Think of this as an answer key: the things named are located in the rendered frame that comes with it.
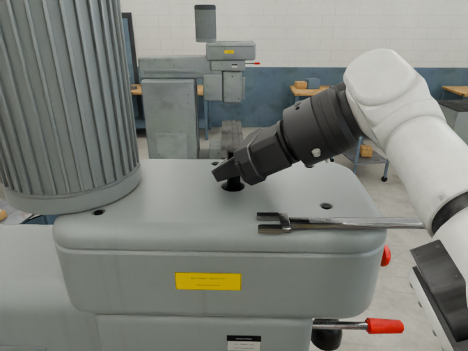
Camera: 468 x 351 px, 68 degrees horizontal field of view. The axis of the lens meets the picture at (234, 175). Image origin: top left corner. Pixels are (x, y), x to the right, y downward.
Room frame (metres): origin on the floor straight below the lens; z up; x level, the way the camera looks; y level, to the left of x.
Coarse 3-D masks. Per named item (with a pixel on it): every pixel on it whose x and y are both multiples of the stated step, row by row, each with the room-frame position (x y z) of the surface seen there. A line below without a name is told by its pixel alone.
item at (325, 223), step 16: (272, 224) 0.38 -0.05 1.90; (288, 224) 0.38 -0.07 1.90; (304, 224) 0.38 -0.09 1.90; (320, 224) 0.38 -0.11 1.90; (336, 224) 0.38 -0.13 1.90; (352, 224) 0.38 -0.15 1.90; (368, 224) 0.38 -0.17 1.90; (384, 224) 0.38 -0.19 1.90; (400, 224) 0.38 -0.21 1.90; (416, 224) 0.38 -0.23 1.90
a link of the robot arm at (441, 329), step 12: (408, 276) 0.23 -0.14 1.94; (420, 276) 0.21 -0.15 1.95; (420, 288) 0.20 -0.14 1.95; (420, 300) 0.20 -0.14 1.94; (432, 300) 0.19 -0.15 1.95; (432, 312) 0.19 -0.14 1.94; (432, 324) 0.18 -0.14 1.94; (444, 324) 0.18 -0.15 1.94; (444, 336) 0.18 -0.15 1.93; (444, 348) 0.18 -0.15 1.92; (456, 348) 0.16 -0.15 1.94
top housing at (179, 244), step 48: (144, 192) 0.48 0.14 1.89; (192, 192) 0.48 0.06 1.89; (240, 192) 0.48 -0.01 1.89; (288, 192) 0.48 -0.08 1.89; (336, 192) 0.48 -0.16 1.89; (96, 240) 0.38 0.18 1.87; (144, 240) 0.37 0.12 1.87; (192, 240) 0.37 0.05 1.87; (240, 240) 0.37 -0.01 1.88; (288, 240) 0.37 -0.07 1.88; (336, 240) 0.37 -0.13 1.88; (384, 240) 0.39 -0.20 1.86; (96, 288) 0.38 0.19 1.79; (144, 288) 0.37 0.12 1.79; (192, 288) 0.37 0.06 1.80; (240, 288) 0.37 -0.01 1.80; (288, 288) 0.37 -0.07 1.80; (336, 288) 0.37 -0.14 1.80
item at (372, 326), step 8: (368, 320) 0.40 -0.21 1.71; (376, 320) 0.39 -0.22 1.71; (384, 320) 0.39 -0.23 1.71; (392, 320) 0.40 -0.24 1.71; (312, 328) 0.39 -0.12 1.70; (320, 328) 0.39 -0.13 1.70; (328, 328) 0.39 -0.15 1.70; (336, 328) 0.39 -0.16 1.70; (344, 328) 0.39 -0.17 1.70; (352, 328) 0.39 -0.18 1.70; (360, 328) 0.39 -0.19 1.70; (368, 328) 0.39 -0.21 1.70; (376, 328) 0.38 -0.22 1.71; (384, 328) 0.38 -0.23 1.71; (392, 328) 0.38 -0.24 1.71; (400, 328) 0.39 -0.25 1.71
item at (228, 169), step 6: (228, 162) 0.48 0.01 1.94; (234, 162) 0.48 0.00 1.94; (216, 168) 0.49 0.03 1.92; (222, 168) 0.49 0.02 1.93; (228, 168) 0.48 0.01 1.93; (234, 168) 0.48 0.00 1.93; (216, 174) 0.49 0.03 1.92; (222, 174) 0.49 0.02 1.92; (228, 174) 0.48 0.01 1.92; (234, 174) 0.48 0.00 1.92; (222, 180) 0.49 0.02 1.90
